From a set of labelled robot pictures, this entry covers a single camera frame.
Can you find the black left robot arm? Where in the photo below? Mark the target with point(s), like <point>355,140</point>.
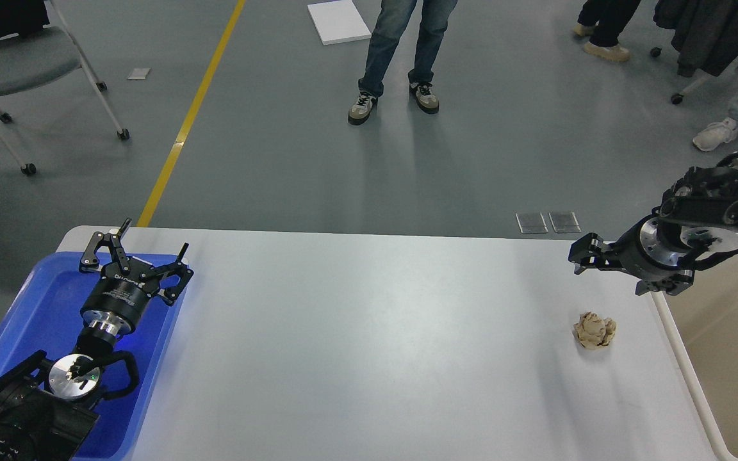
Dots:
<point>80,349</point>

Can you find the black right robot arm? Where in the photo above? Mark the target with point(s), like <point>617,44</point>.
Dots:
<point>693,229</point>

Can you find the small grey floor card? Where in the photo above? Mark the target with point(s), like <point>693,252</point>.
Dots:
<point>139,74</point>

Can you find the grey folding chair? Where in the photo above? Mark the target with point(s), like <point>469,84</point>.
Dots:
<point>36,49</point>

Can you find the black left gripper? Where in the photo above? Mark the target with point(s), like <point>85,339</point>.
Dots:
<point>127,286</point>

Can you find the brown paper ball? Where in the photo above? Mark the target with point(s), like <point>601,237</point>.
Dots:
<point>594,332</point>

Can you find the white flat board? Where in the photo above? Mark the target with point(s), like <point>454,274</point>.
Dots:
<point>338,22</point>

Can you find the left metal floor plate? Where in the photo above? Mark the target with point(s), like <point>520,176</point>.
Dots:
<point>531,223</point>

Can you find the blue plastic tray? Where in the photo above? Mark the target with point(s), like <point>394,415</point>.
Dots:
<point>45,315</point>

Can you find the person in black trousers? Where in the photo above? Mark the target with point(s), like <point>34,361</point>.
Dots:
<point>602,22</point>

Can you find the chair with dark coat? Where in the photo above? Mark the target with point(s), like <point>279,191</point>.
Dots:
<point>705,35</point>

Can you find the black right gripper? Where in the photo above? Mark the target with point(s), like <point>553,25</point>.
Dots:
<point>650,251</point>

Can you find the beige plastic bin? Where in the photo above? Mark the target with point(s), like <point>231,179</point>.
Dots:
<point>702,327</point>

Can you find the right metal floor plate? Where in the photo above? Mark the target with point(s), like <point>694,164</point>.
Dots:
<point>565,222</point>

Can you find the metal floor plate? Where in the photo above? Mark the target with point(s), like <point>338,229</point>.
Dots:
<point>531,223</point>
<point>565,222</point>

